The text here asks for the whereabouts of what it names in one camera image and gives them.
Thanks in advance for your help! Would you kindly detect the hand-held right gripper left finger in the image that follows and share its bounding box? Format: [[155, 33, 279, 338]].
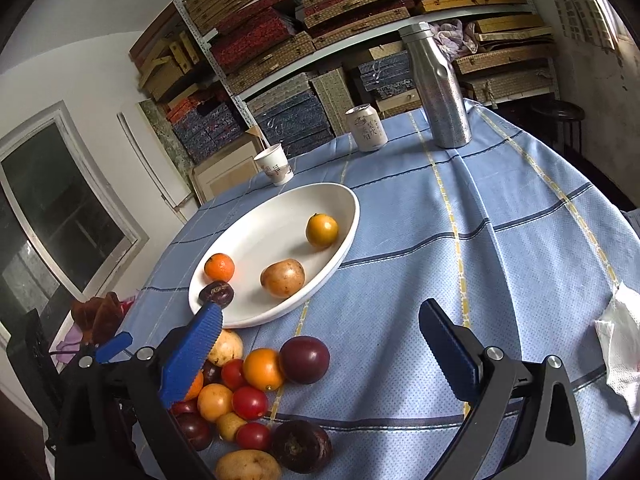
[[45, 305, 223, 480]]

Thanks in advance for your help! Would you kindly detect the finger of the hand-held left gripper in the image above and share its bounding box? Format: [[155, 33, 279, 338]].
[[95, 332, 132, 364]]

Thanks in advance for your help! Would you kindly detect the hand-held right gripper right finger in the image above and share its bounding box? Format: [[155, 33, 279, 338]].
[[419, 298, 587, 480]]

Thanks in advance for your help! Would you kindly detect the orange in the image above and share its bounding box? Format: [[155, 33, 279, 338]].
[[242, 348, 285, 392], [182, 370, 205, 402], [197, 383, 235, 422]]

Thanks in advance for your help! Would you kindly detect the pale large potato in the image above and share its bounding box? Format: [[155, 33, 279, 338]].
[[207, 329, 244, 367]]

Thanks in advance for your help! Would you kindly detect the dark purple mangosteen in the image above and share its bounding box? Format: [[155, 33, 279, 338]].
[[198, 281, 235, 309], [176, 412, 214, 452]]

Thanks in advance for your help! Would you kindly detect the small yellow potato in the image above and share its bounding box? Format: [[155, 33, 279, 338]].
[[216, 411, 248, 442]]

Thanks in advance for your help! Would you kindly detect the purple passion fruit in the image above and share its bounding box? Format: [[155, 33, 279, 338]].
[[278, 336, 331, 385]]

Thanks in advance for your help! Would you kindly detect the large dark mangosteen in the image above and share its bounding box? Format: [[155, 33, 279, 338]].
[[270, 420, 333, 474]]

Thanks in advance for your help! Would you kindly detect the white oval plate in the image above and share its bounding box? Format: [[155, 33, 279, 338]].
[[188, 182, 361, 329]]

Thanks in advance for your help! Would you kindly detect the brown plush cloth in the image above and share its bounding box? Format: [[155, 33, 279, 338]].
[[70, 292, 126, 346]]

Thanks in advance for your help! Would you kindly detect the pink cloth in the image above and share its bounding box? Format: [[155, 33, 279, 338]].
[[54, 320, 88, 366]]

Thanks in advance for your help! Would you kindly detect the orange mandarin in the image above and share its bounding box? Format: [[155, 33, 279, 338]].
[[204, 253, 236, 282]]

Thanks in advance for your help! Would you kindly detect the golden brown potato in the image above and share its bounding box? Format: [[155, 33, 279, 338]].
[[260, 258, 306, 298]]

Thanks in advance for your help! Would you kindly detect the white framed dark window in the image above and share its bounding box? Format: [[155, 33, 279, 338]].
[[0, 100, 151, 306]]

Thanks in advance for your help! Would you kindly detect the white paper tissue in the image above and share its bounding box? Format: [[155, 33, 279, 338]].
[[594, 282, 640, 421]]

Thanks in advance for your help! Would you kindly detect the yellow orange citrus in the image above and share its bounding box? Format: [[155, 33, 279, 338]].
[[306, 213, 340, 250]]

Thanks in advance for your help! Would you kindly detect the light wooden cabinet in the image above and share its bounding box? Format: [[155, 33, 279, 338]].
[[192, 127, 271, 206]]

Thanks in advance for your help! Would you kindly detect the white panel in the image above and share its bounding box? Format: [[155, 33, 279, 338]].
[[117, 110, 193, 223]]

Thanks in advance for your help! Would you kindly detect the white paper cup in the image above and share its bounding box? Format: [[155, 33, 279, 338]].
[[252, 143, 294, 187]]

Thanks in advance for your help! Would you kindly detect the grey marble panel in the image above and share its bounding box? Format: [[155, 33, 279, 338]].
[[137, 99, 196, 171]]

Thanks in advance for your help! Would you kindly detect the white drink can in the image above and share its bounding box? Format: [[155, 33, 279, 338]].
[[346, 103, 388, 153]]

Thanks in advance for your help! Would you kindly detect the stainless steel bottle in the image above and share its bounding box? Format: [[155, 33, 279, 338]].
[[398, 21, 473, 149]]

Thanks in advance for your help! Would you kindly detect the stack of blue patterned boxes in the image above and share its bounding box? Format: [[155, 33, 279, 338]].
[[167, 55, 421, 161]]

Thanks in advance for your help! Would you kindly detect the dark round stool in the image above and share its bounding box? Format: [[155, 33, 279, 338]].
[[530, 100, 586, 156]]

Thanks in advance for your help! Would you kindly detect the white metal shelf rack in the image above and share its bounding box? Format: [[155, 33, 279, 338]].
[[172, 0, 561, 133]]

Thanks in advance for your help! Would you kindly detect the stack of tan wooden boxes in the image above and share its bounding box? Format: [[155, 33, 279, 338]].
[[129, 2, 221, 103]]

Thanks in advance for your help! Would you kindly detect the pale purple cloth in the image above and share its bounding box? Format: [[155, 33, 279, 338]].
[[432, 19, 483, 58]]

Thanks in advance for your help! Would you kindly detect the stack of red patterned boxes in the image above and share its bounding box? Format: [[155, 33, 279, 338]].
[[210, 0, 301, 76]]

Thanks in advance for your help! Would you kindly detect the bright window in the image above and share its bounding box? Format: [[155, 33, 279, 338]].
[[575, 0, 636, 61]]

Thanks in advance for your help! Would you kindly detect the beige patterned curtain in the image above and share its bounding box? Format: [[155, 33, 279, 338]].
[[537, 0, 616, 51]]

